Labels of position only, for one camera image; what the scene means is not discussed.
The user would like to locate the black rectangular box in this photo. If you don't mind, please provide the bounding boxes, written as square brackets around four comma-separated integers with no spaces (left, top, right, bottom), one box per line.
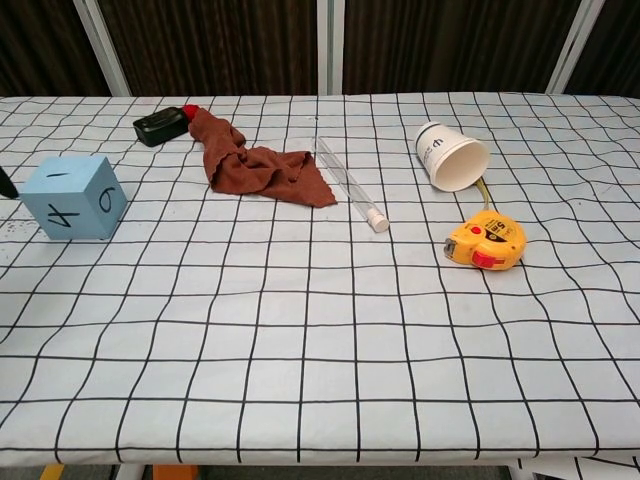
[132,107,190,148]

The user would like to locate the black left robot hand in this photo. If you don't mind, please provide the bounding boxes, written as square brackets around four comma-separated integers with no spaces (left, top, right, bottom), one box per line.
[0,167,21,199]

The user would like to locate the brown microfibre cloth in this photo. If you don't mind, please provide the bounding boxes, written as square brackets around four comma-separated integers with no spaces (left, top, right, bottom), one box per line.
[187,110,339,208]

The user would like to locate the orange block under table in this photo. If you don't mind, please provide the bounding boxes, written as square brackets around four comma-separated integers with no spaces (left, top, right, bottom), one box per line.
[152,464,199,480]

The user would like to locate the yellow tape measure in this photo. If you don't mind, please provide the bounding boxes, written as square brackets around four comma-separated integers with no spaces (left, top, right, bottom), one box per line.
[443,210,528,272]

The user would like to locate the white black-grid tablecloth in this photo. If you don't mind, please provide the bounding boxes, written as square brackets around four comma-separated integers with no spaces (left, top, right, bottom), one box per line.
[0,91,640,480]

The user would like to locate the white frame post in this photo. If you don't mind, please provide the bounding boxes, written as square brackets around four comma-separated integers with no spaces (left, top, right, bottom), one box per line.
[546,0,607,94]
[316,0,347,96]
[73,0,133,97]

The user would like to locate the white paper cup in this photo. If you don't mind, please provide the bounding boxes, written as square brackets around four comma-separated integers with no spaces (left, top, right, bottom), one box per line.
[415,120,492,193]

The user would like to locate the clear tube with white cap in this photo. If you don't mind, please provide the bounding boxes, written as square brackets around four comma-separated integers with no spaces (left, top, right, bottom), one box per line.
[312,135,390,234]

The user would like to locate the light blue numbered cube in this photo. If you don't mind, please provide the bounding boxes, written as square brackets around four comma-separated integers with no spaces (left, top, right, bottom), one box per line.
[18,154,128,243]

